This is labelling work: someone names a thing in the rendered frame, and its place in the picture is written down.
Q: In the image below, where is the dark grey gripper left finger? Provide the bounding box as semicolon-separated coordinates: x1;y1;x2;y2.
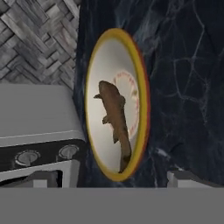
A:
8;170;60;189

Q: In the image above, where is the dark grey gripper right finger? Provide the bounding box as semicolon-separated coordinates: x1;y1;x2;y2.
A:
166;170;223;189

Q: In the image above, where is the brown fish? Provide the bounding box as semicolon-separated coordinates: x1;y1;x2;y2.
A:
93;80;133;173

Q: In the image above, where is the yellow rimmed white bowl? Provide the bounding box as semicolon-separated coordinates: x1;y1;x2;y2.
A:
84;27;151;183

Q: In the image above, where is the round stove knob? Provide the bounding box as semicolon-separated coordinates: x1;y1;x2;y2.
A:
57;143;81;160
14;150;42;167

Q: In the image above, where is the grey stove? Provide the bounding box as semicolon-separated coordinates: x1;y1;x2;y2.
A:
0;83;87;188

